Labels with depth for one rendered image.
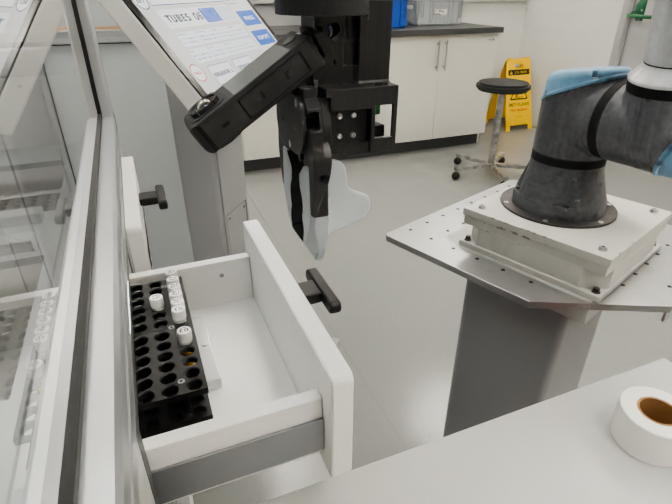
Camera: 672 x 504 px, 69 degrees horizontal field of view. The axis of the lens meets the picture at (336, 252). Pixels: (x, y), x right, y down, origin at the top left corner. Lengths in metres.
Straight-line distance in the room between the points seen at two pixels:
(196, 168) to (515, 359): 0.89
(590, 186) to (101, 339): 0.75
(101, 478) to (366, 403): 1.41
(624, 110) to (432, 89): 3.18
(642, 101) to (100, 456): 0.71
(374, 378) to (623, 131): 1.18
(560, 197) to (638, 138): 0.15
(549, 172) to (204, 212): 0.88
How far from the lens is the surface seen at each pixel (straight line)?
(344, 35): 0.40
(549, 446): 0.58
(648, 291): 0.89
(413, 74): 3.81
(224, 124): 0.38
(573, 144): 0.85
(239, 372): 0.50
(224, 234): 1.38
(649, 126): 0.77
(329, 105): 0.39
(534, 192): 0.87
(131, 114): 2.00
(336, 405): 0.37
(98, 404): 0.28
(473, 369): 1.06
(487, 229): 0.87
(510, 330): 0.96
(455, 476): 0.52
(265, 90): 0.38
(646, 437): 0.58
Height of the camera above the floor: 1.17
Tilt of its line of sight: 29 degrees down
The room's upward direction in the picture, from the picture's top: straight up
